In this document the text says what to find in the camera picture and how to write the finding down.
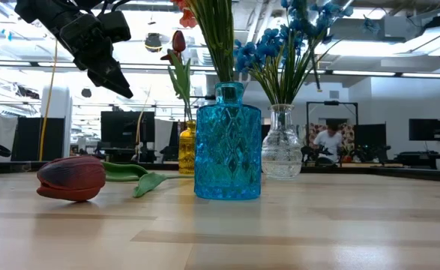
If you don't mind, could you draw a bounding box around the clear glass vase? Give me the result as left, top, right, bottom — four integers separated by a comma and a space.
260, 103, 304, 180

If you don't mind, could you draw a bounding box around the floral patterned panel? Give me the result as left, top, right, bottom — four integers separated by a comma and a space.
308, 122, 355, 158

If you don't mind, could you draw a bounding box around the black computer monitor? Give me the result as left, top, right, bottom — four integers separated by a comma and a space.
409, 118, 440, 142
100, 110, 156, 149
354, 123, 388, 149

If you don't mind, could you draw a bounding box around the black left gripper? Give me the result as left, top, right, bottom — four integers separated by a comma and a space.
59, 12, 135, 100

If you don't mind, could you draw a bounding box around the dark office desk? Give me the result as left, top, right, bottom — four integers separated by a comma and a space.
395, 149, 440, 170

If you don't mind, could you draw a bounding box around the black stand frame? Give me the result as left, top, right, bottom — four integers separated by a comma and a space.
306, 100, 359, 127

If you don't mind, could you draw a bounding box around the black partition panel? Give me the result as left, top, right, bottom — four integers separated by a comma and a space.
11, 117, 66, 162

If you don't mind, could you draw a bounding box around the person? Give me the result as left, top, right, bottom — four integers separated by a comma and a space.
311, 123, 344, 166

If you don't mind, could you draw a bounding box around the yellow glass vase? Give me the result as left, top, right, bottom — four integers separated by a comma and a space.
177, 119, 198, 176

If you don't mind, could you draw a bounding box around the yellow hanging strap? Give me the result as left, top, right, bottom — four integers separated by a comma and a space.
38, 37, 58, 162

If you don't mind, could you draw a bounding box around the black ceiling dome fixture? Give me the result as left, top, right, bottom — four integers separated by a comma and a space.
144, 32, 163, 53

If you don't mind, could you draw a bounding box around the blue glass vase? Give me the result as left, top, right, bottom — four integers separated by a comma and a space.
193, 81, 262, 201

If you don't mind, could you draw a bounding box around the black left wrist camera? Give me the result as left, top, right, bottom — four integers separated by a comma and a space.
98, 10, 133, 44

